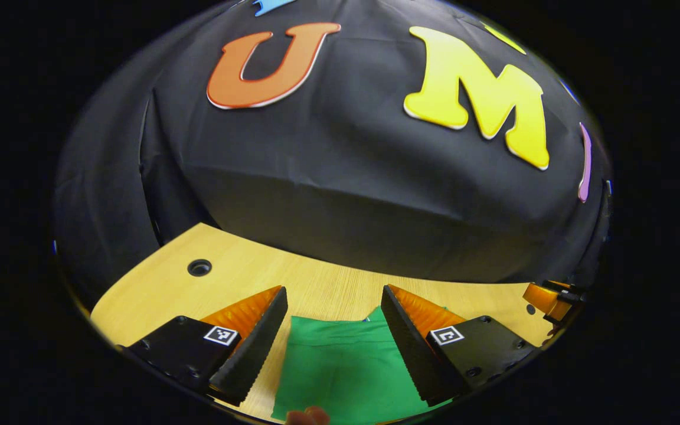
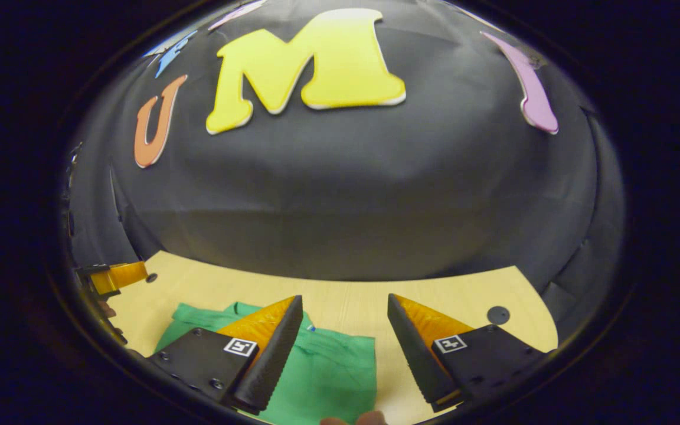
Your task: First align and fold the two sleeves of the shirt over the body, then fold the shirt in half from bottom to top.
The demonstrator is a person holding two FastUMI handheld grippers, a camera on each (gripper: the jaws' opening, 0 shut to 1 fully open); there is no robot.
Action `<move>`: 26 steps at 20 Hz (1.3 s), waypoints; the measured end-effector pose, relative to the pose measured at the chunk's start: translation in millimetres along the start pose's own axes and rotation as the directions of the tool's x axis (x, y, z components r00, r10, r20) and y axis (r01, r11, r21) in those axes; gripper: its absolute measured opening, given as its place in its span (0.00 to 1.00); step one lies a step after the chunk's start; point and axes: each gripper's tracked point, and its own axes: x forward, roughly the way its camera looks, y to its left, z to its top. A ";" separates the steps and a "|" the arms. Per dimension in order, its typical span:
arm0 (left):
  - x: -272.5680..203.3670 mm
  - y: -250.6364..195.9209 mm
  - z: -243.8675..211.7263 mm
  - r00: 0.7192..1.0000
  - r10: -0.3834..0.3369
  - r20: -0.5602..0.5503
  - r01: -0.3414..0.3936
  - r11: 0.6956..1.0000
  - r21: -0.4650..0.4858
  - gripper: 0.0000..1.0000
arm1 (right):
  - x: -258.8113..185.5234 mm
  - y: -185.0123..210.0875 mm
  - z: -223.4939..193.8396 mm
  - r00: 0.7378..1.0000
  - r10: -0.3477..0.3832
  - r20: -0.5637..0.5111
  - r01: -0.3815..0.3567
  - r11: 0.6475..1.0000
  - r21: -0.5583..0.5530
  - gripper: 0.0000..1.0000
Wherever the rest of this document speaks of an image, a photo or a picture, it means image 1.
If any green T-shirt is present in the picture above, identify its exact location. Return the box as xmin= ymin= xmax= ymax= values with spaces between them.
xmin=270 ymin=306 xmax=454 ymax=425

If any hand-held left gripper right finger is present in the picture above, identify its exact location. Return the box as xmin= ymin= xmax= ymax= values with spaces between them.
xmin=380 ymin=284 xmax=540 ymax=408

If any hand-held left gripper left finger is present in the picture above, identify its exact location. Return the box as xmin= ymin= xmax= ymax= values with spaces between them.
xmin=117 ymin=286 xmax=289 ymax=408

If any black backdrop cloth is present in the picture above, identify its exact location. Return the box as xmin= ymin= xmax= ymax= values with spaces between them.
xmin=54 ymin=0 xmax=612 ymax=308

